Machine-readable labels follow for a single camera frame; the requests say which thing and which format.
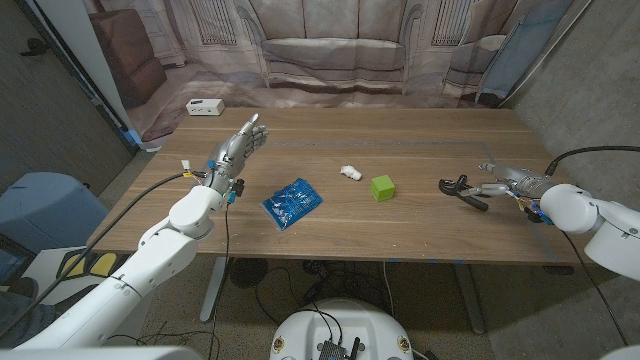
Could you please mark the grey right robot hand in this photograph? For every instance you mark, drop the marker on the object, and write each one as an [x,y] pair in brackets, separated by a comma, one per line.
[525,182]

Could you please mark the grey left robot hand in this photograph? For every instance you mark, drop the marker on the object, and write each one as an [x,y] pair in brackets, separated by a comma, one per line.
[231,157]

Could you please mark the black grip strengthener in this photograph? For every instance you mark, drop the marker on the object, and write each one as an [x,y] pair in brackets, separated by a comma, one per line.
[477,204]

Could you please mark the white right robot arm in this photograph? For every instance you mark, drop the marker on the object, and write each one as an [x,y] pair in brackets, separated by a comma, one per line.
[610,230]

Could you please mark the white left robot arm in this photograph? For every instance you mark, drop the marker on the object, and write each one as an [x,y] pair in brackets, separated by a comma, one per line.
[160,255]

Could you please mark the blue gel bag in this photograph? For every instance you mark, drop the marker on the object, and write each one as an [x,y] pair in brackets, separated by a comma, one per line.
[292,202]

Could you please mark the white bandage roll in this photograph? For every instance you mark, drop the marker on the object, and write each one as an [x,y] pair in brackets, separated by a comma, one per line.
[351,173]

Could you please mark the green cube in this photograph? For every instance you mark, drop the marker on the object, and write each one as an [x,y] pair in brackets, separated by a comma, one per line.
[383,189]

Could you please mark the white connector plug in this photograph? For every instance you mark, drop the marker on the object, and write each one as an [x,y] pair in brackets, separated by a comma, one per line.
[186,165]

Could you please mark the white power outlet box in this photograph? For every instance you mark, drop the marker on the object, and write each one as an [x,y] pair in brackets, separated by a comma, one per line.
[205,107]

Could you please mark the blue tape piece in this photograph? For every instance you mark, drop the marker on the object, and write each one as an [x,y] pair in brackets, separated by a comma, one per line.
[133,138]

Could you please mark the black round floor fan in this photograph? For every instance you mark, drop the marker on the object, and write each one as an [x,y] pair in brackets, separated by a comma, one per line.
[248,272]

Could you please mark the grey metal table leg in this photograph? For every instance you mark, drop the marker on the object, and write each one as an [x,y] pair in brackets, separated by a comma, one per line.
[215,290]
[470,300]

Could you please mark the blue-grey leaning panel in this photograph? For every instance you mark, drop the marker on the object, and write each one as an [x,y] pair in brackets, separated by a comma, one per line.
[520,50]

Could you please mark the printed living room backdrop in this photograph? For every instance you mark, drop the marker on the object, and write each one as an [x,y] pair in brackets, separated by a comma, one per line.
[330,55]

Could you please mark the white board with yellow marks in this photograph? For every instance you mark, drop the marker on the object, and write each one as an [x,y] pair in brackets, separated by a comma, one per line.
[102,265]

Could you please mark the blue plastic bin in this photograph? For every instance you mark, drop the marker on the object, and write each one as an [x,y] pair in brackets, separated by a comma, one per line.
[45,210]

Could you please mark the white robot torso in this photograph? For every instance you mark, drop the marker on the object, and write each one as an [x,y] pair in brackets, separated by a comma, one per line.
[345,320]

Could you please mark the person leg in jeans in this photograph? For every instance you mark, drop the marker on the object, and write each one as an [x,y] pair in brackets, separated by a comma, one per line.
[22,315]

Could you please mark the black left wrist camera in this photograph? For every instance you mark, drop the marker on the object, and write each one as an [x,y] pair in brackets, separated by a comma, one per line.
[237,187]

